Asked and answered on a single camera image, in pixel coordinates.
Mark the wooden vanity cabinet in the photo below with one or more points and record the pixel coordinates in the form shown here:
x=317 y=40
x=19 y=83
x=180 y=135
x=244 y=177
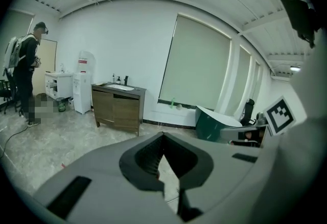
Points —
x=118 y=110

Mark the white water dispenser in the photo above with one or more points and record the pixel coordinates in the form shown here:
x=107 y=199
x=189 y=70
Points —
x=81 y=92

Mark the narrow beige roller blind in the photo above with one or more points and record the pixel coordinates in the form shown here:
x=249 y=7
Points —
x=242 y=79

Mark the black flat device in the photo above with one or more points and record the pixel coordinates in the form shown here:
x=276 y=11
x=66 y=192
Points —
x=299 y=16

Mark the dark soap bottle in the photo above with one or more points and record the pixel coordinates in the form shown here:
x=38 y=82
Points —
x=118 y=80

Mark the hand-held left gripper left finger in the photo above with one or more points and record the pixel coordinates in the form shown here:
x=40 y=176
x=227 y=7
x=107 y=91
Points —
x=132 y=160

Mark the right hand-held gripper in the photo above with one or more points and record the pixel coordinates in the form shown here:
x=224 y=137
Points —
x=279 y=115

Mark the dark green bathtub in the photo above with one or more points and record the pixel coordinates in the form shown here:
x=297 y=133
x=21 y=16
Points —
x=208 y=124

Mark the green bottle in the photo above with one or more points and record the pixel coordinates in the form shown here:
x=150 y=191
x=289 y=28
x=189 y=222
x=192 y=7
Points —
x=172 y=102

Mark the white vanity cabinet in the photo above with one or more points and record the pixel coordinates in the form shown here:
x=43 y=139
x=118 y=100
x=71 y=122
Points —
x=60 y=85

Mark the chrome faucet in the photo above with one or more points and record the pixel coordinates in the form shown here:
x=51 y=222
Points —
x=62 y=68

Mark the white soap bottle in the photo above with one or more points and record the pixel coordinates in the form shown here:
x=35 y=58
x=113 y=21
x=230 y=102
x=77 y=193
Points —
x=113 y=78

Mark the clear water dispenser bottle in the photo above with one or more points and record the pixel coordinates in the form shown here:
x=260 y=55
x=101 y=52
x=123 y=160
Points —
x=86 y=60

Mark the white sink basin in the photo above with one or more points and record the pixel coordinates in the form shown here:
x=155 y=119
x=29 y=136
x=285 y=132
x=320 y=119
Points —
x=120 y=87

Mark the small ceiling light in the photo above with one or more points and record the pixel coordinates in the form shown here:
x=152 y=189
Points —
x=295 y=68

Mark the large beige roller blind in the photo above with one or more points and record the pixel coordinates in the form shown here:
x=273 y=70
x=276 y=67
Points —
x=196 y=64

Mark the black office chair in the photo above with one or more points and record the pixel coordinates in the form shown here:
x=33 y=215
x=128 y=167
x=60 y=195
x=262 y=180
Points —
x=6 y=92
x=248 y=111

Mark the black faucet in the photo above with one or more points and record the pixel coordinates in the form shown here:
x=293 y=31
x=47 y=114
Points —
x=126 y=80

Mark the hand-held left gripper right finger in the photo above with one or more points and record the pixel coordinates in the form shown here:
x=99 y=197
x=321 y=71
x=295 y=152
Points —
x=196 y=164

